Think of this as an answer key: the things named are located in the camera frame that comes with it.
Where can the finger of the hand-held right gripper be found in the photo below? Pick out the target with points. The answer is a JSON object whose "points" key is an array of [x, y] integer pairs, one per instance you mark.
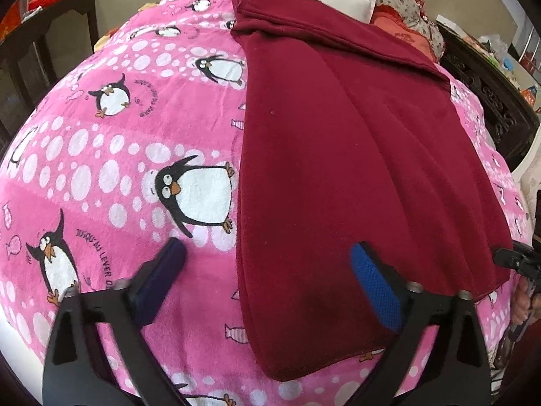
{"points": [[513, 258]]}

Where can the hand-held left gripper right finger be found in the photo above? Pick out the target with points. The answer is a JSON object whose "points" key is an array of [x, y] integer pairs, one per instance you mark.
{"points": [[374, 289]]}

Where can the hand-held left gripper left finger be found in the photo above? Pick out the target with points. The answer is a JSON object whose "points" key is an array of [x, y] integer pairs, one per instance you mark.
{"points": [[161, 277]]}

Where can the maroon fleece garment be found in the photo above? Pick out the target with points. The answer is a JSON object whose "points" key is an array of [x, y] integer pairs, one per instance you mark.
{"points": [[338, 135]]}

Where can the person's right hand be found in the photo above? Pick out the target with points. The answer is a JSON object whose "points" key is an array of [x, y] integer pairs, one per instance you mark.
{"points": [[522, 301]]}

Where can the pink penguin print blanket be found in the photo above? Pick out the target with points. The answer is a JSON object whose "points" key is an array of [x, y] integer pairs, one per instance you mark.
{"points": [[105, 156]]}

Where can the clear plastic bag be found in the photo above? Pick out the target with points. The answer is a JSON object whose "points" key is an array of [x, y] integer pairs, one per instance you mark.
{"points": [[495, 46]]}

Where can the dark wooden chair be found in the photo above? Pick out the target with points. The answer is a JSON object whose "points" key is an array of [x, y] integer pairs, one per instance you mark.
{"points": [[42, 50]]}

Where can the red orange embroidered pillow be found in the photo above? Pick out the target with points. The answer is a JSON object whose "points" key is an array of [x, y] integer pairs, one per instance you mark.
{"points": [[397, 29]]}

